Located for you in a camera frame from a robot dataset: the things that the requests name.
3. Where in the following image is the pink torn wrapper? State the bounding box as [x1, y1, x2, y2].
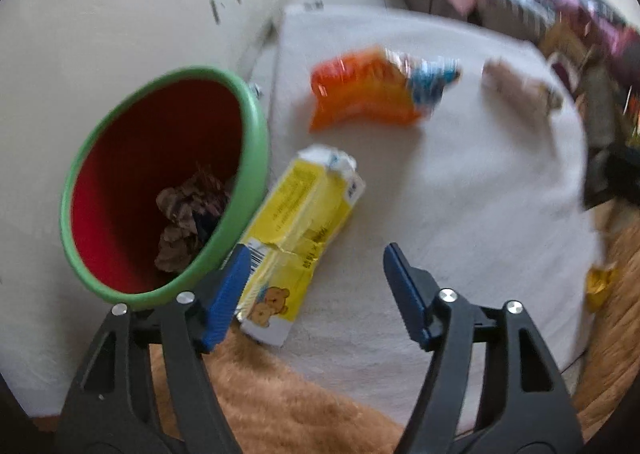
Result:
[154, 171, 231, 275]

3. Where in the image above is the orange lion snack bag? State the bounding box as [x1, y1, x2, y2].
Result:
[309, 46, 462, 132]

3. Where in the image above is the yellow bear carton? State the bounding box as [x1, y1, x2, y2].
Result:
[235, 145, 366, 347]

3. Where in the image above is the pink white torn box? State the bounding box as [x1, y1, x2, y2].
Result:
[483, 59, 564, 119]

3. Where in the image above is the yellow foil candy wrapper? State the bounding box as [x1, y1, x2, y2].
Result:
[585, 263, 618, 313]

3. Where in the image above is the tan fuzzy blanket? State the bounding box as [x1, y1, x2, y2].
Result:
[150, 212, 640, 454]

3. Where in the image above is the red bin green rim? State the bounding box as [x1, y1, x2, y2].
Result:
[60, 66, 269, 310]

